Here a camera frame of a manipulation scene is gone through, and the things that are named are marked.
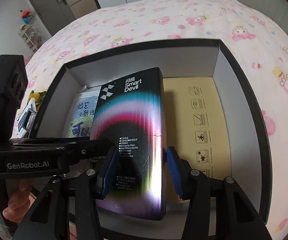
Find white toy shelf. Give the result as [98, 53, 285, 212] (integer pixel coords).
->
[18, 9, 45, 53]

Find cartoon diamond painting kit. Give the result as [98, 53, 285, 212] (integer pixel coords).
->
[62, 86, 100, 138]

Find black Smart Devil box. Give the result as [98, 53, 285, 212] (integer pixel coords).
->
[90, 67, 166, 220]

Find pink cartoon print blanket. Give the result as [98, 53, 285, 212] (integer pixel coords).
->
[26, 0, 288, 239]

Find grey door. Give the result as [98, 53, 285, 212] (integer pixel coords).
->
[29, 0, 76, 36]

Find person left hand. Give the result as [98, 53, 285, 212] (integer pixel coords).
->
[3, 179, 32, 223]

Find black square frame case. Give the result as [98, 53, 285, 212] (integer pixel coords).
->
[17, 103, 37, 138]

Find black cardboard storage box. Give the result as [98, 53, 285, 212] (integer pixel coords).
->
[30, 38, 272, 239]

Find corn snack packet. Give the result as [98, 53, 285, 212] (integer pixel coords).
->
[28, 90, 47, 107]

